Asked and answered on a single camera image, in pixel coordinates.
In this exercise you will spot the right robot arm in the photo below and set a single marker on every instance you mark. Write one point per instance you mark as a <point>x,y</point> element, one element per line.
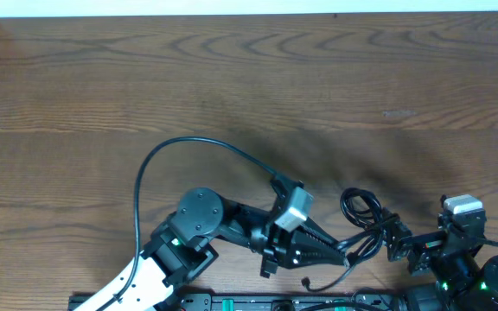
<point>461,285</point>

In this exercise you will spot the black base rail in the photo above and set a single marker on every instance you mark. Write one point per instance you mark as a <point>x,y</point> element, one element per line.
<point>209,302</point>

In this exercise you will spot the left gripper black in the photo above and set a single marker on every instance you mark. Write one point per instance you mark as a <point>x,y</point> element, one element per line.
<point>272,244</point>

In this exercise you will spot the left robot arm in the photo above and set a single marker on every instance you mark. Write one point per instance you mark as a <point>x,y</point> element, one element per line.
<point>180,248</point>

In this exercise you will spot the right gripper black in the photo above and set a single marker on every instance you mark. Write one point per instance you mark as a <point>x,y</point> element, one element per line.
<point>405,244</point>

